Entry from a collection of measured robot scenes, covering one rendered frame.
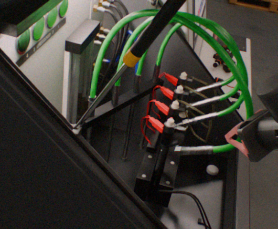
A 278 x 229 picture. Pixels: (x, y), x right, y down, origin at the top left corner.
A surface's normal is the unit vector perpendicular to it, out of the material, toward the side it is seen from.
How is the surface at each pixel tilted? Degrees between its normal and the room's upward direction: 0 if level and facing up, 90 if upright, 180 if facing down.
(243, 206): 0
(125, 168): 0
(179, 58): 90
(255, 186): 0
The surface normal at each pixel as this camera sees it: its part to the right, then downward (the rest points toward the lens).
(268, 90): -0.62, -0.76
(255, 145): 0.43, -0.08
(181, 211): 0.15, -0.80
